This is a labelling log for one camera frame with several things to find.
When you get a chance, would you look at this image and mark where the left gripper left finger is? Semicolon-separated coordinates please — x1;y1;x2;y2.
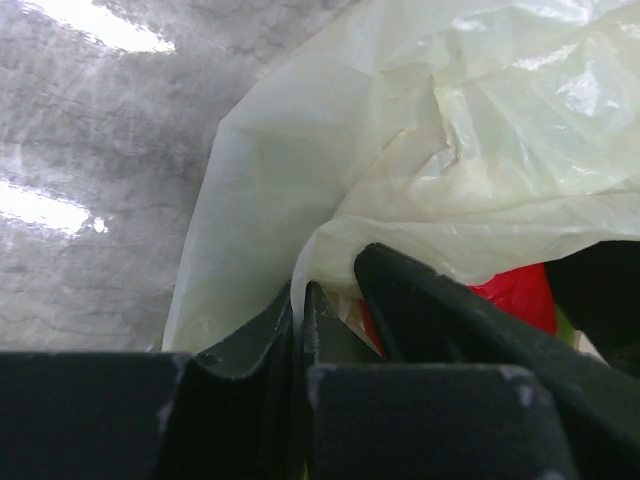
1;290;292;479

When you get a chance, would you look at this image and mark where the light green apple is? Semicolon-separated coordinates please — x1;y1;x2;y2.
555;305;580;350

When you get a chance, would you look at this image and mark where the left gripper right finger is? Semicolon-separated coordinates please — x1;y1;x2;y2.
302;244;639;479

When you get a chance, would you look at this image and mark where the red apple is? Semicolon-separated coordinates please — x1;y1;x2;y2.
358;264;559;360

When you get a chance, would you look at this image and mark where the pale green plastic bag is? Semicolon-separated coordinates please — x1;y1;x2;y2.
162;1;639;353

